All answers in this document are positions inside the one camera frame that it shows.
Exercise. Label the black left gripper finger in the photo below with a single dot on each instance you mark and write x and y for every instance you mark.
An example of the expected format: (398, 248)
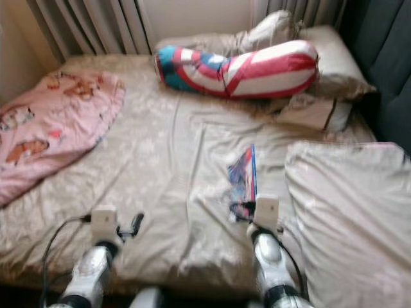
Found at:
(138, 223)

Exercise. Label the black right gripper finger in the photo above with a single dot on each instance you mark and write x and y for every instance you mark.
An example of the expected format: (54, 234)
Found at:
(237, 211)

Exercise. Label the colourful comic book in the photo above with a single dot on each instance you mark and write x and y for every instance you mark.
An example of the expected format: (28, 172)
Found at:
(243, 183)

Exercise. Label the large plain beige pillow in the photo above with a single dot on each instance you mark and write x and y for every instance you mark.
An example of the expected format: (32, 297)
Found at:
(353, 218)

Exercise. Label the pink cartoon print blanket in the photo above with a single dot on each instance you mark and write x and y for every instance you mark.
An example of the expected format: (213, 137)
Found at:
(51, 122)

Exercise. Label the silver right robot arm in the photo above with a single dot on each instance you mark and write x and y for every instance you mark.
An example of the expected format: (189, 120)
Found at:
(273, 266)

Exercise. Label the bed with beige sheet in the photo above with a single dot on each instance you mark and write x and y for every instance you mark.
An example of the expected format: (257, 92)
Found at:
(167, 167)

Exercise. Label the silver left robot leg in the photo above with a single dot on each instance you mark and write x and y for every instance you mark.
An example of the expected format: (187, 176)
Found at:
(148, 299)

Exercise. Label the red white blue bolster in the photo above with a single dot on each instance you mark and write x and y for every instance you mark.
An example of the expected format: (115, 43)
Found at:
(263, 69)

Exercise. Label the flat beige ruffled pillow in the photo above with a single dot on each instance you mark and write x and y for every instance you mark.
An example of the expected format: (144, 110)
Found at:
(340, 67)

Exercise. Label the crumpled grey beige pillow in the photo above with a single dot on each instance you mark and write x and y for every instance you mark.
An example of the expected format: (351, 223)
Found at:
(273, 29)

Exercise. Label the dark grey padded headboard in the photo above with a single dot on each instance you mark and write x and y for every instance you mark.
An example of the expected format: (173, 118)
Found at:
(385, 64)

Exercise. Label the grey pleated curtain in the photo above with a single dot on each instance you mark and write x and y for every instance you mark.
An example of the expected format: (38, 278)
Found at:
(90, 25)
(314, 11)

